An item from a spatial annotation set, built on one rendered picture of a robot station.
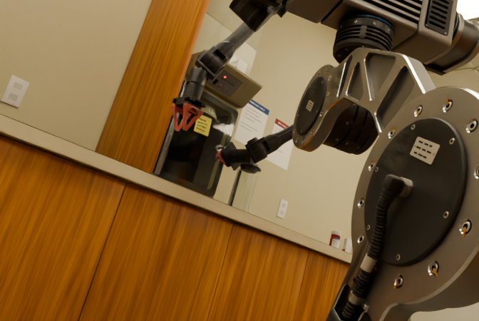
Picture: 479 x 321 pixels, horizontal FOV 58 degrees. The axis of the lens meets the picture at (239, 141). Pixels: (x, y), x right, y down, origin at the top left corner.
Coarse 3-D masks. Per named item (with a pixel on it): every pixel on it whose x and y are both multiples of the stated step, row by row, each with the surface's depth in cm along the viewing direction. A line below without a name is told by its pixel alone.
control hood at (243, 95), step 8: (192, 56) 176; (192, 64) 174; (232, 72) 179; (240, 72) 180; (240, 80) 182; (248, 80) 184; (208, 88) 182; (240, 88) 185; (248, 88) 186; (256, 88) 188; (224, 96) 186; (232, 96) 187; (240, 96) 188; (248, 96) 189; (240, 104) 191
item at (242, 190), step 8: (240, 168) 185; (248, 168) 184; (240, 176) 183; (248, 176) 183; (256, 176) 185; (240, 184) 182; (248, 184) 182; (232, 192) 183; (240, 192) 181; (248, 192) 182; (232, 200) 181; (240, 200) 180; (248, 200) 182; (240, 208) 179; (248, 208) 182
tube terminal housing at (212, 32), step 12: (204, 24) 182; (216, 24) 187; (204, 36) 182; (216, 36) 186; (204, 48) 182; (240, 48) 196; (252, 48) 201; (252, 60) 201; (216, 96) 186; (168, 180) 169
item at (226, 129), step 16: (208, 96) 181; (208, 112) 181; (224, 112) 187; (192, 128) 176; (224, 128) 187; (176, 144) 170; (192, 144) 175; (208, 144) 181; (224, 144) 186; (176, 160) 170; (192, 160) 175; (208, 160) 181; (160, 176) 165; (176, 176) 170; (192, 176) 175; (208, 176) 180; (208, 192) 180
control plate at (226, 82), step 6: (222, 72) 177; (216, 78) 178; (222, 78) 179; (228, 78) 180; (234, 78) 181; (210, 84) 179; (216, 84) 180; (222, 84) 181; (228, 84) 182; (234, 84) 183; (240, 84) 184; (222, 90) 183; (234, 90) 185
